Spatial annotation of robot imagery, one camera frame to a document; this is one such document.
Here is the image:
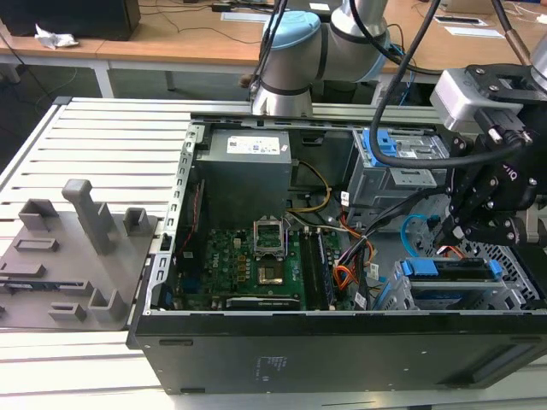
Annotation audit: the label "blue plastic drive latch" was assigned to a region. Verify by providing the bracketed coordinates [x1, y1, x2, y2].
[361, 129, 406, 168]

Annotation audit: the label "RAM slot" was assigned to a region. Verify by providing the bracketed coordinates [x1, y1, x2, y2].
[299, 228, 320, 311]

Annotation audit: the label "hard disk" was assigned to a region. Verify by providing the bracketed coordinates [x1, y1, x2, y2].
[371, 255, 503, 311]

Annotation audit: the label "grey power supply unit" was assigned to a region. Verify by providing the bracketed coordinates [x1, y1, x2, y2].
[194, 129, 294, 231]

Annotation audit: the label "thin red wire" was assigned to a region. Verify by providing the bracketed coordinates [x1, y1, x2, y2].
[178, 179, 206, 254]

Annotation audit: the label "desk cable grommet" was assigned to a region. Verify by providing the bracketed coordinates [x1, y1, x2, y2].
[430, 14, 491, 27]
[221, 11, 267, 22]

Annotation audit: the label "yellow and black wire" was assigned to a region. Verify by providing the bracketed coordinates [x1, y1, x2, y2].
[286, 160, 332, 214]

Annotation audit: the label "grey parts rack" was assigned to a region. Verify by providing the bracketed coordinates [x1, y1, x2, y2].
[0, 179, 160, 331]

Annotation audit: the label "black cable bundle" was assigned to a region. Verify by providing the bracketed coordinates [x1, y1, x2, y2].
[341, 187, 452, 261]

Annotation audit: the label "wooden desk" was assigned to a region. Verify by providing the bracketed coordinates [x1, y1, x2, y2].
[0, 0, 547, 98]

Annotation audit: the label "orange wire bundle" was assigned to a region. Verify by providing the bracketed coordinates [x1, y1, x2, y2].
[335, 263, 361, 296]

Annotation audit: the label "black graphics card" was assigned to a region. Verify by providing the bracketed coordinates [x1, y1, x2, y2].
[225, 296, 303, 312]

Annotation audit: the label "black cables along arm base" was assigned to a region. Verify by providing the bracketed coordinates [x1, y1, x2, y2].
[245, 0, 290, 104]

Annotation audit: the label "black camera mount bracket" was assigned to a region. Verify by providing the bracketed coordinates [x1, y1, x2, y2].
[464, 63, 540, 104]

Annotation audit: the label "crumpled white paper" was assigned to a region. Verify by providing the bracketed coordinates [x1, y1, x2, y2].
[33, 23, 80, 50]

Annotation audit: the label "orange and black disk wire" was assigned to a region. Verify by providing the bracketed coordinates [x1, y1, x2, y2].
[435, 243, 472, 262]

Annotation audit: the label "blue cable behind arm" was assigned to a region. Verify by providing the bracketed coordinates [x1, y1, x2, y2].
[389, 42, 419, 106]

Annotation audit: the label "green motherboard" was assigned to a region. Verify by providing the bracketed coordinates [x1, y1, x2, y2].
[173, 225, 356, 312]

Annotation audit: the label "black cable with brown sleeve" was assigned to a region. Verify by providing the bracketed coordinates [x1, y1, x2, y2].
[490, 0, 533, 66]

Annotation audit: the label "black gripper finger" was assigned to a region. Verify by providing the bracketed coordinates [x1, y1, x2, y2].
[436, 168, 499, 249]
[455, 214, 525, 248]

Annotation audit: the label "black cable across arm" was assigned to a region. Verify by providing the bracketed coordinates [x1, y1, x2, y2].
[349, 0, 446, 77]

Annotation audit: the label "black computer tower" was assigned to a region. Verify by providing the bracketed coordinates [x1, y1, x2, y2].
[0, 0, 142, 42]

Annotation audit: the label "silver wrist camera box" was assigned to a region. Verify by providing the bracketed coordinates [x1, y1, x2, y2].
[429, 67, 489, 132]

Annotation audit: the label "black open PC case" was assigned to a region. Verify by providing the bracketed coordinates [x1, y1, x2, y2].
[126, 111, 547, 396]

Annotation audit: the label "grey optical drive cage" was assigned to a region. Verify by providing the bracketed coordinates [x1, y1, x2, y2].
[346, 126, 454, 232]

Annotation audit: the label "white paper sheet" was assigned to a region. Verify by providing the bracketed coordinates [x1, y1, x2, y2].
[443, 25, 506, 40]

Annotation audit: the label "blue disk wire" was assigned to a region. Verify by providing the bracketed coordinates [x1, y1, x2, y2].
[403, 212, 442, 260]

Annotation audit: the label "metal socket cover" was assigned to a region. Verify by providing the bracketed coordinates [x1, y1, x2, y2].
[253, 216, 286, 261]

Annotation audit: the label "thick black looped cable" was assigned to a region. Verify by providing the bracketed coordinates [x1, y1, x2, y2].
[369, 0, 525, 170]

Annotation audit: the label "CPU socket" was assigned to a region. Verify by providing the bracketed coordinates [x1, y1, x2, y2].
[255, 260, 286, 288]

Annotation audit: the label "grey metal disk bay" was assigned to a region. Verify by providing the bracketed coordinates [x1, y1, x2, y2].
[375, 243, 540, 313]

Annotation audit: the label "RAM stick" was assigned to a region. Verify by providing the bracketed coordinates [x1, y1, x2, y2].
[318, 230, 336, 305]

